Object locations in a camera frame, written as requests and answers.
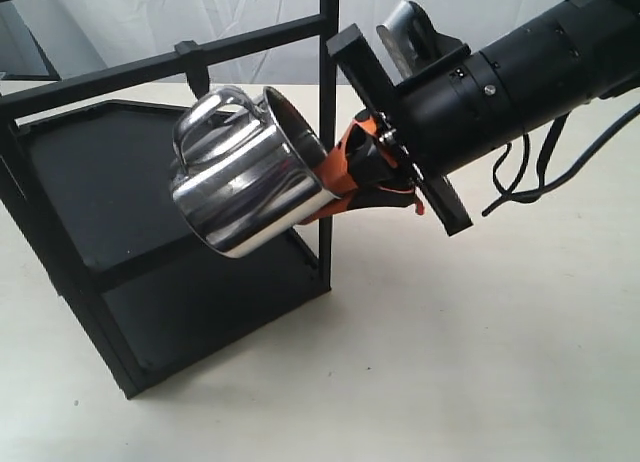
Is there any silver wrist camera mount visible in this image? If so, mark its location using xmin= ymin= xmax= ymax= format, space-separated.
xmin=376 ymin=0 xmax=437 ymax=79

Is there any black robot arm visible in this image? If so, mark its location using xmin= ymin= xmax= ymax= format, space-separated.
xmin=316 ymin=0 xmax=639 ymax=235

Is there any stainless steel mug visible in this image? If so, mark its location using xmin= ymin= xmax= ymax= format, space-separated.
xmin=170 ymin=85 xmax=338 ymax=259

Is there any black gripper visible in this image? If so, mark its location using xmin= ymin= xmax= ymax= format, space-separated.
xmin=304 ymin=25 xmax=500 ymax=235

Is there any black metal rack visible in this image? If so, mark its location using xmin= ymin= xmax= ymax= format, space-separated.
xmin=1 ymin=0 xmax=339 ymax=398

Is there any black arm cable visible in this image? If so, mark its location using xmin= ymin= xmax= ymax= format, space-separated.
xmin=481 ymin=92 xmax=640 ymax=217

